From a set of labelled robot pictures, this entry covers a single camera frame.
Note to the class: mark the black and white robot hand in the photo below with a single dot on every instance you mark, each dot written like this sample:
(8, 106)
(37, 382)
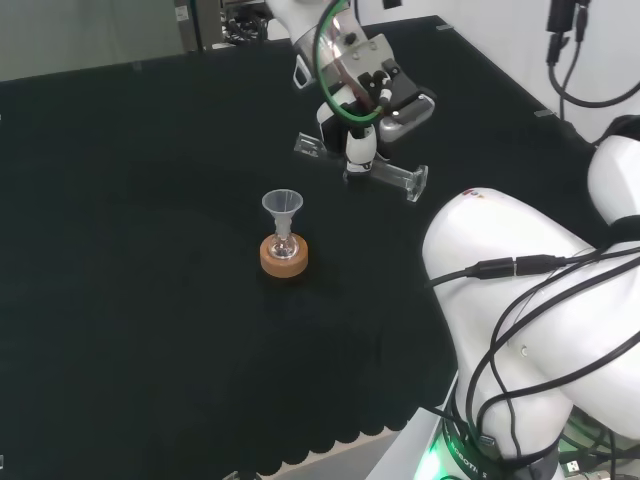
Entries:
(361, 150)

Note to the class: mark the clear graduated cylinder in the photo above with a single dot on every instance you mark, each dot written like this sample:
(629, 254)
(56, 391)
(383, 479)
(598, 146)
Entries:
(395, 175)

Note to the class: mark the clear plastic funnel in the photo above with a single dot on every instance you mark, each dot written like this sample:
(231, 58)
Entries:
(282, 202)

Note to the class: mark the round-bottom glass flask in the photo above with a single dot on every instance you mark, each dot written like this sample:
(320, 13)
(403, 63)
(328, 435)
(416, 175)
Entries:
(283, 248)

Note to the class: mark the grey tape strip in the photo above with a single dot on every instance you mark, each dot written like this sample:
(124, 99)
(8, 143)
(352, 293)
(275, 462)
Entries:
(444, 27)
(545, 113)

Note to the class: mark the grey equipment cabinet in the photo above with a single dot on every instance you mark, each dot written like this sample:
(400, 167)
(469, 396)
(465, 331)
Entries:
(192, 22)

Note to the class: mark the black bench cloth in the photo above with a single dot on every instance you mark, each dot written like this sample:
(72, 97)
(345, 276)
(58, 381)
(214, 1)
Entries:
(150, 250)

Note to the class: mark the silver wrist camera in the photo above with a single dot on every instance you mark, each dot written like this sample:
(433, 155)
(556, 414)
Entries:
(406, 119)

